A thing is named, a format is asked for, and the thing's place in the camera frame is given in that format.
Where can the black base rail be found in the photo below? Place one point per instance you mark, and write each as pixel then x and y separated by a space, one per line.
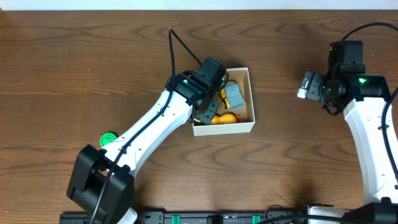
pixel 158 217

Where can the green plastic wheel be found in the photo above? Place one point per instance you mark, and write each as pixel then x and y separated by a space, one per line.
pixel 107 138

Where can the white cardboard box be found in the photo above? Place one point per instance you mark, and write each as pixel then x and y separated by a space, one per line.
pixel 246 119

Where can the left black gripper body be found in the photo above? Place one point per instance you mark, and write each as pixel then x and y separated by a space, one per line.
pixel 216 95

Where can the orange toy duck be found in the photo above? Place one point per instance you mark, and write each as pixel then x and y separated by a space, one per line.
pixel 228 118

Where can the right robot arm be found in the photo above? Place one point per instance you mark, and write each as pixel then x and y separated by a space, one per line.
pixel 363 100

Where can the yellow grey toy truck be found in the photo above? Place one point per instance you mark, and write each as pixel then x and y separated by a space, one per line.
pixel 231 96

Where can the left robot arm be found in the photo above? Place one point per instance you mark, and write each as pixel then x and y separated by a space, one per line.
pixel 102 181

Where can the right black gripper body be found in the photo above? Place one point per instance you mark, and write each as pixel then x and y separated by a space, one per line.
pixel 315 86

